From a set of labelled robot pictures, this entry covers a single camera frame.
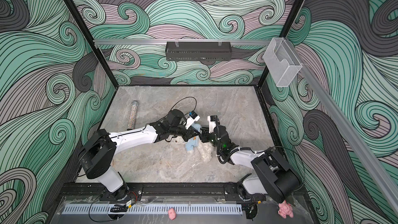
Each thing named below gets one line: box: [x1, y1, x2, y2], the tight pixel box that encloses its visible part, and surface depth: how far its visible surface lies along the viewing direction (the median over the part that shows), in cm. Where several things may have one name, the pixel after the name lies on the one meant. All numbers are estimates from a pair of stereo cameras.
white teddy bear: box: [186, 139, 215, 164], surface depth 82 cm
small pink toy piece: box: [167, 207, 177, 221], surface depth 67 cm
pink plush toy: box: [277, 199, 294, 219], surface depth 67 cm
